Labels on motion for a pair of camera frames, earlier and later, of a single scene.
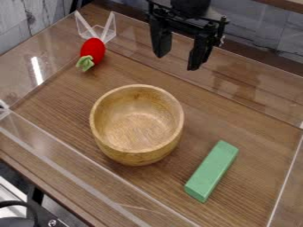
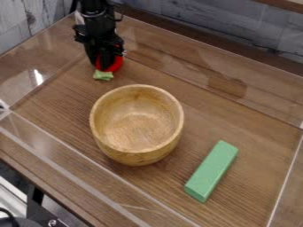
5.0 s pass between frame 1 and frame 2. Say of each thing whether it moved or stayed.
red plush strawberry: moved
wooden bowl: stayed
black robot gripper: moved
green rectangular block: stayed
